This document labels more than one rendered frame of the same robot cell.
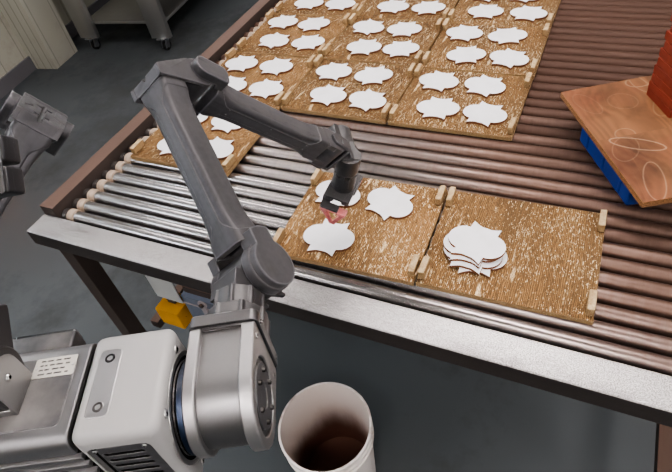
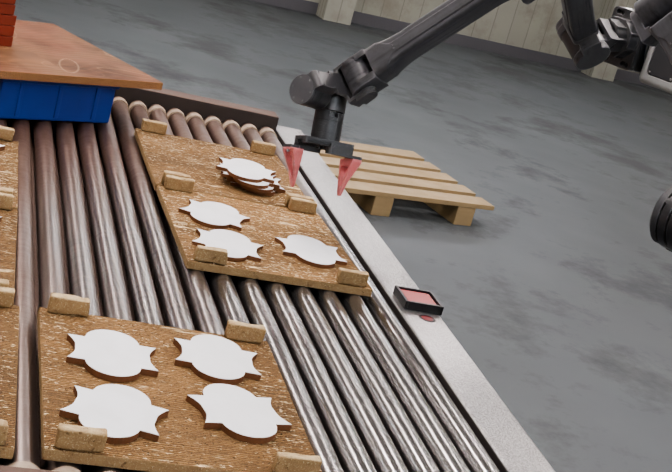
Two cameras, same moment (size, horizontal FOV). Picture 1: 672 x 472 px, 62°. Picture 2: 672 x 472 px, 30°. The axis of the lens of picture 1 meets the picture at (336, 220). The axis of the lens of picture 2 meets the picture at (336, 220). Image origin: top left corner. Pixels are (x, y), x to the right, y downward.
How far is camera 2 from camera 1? 3.21 m
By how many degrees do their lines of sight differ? 110
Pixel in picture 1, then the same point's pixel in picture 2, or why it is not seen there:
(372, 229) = (267, 228)
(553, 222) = (168, 148)
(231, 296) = (615, 19)
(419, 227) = (237, 204)
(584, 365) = (315, 171)
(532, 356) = (329, 185)
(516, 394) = not seen: outside the picture
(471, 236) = (242, 169)
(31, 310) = not seen: outside the picture
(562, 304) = (271, 161)
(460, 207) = not seen: hidden behind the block
